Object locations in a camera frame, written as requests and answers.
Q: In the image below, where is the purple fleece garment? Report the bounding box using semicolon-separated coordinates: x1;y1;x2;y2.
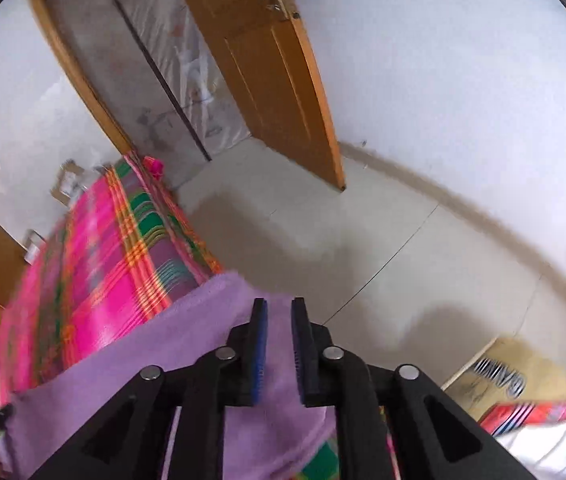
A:
8;272;336;479

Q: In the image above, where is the folded plaid bedding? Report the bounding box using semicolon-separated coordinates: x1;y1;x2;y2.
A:
479;401;566;437

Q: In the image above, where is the printed cardboard box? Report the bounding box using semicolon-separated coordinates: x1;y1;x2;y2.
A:
442;337;566;420

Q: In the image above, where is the white small box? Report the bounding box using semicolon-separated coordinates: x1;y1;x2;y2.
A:
24;229;45;264

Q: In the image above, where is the pink plaid bed sheet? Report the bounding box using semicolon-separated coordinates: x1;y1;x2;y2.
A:
0;152;399;480

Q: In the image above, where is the brown cardboard box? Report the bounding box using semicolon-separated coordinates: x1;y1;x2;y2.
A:
51;159;100;208

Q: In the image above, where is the plastic door curtain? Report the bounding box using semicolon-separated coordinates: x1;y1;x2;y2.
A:
48;0;249;188

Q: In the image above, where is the wooden door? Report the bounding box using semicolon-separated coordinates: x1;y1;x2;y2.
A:
185;0;346;190

